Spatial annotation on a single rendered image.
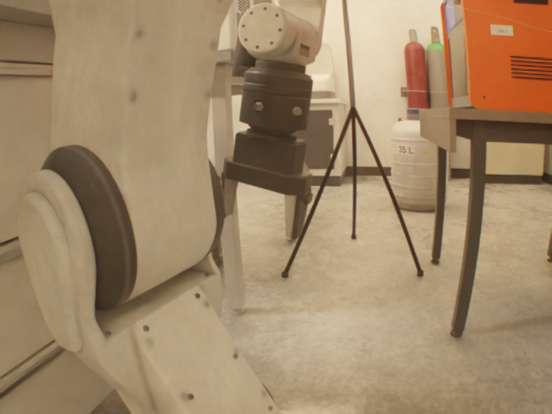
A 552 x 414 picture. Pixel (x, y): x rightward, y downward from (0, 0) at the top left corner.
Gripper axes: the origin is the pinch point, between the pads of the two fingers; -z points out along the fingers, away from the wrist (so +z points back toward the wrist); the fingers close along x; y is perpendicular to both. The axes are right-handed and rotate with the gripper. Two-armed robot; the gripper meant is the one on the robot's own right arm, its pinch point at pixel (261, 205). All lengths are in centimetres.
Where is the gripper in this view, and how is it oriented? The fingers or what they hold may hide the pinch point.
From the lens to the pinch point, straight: 51.6
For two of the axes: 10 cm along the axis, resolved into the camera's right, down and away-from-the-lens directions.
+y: -4.8, 2.1, -8.5
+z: 1.3, -9.5, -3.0
